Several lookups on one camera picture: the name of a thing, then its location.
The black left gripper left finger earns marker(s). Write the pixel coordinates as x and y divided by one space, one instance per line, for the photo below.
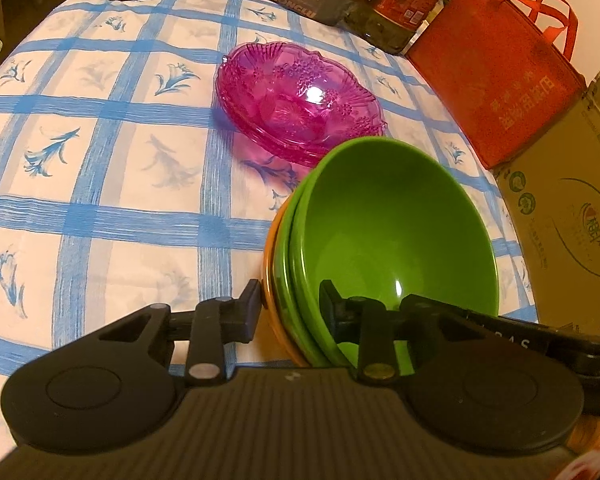
122 382

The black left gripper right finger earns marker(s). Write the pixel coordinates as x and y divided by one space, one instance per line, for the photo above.
463 383

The orange plastic bowl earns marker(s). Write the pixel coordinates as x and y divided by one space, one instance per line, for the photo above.
269 300

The green plastic bowl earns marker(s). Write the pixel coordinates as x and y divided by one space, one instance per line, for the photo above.
304 349
380 219

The person's right hand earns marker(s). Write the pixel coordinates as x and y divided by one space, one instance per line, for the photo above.
585 435

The cardboard box with logo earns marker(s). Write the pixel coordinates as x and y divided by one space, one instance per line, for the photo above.
552 193

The blue checked tablecloth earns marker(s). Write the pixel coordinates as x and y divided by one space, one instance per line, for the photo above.
123 184

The red tote bag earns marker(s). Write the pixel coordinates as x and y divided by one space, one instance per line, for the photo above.
503 70

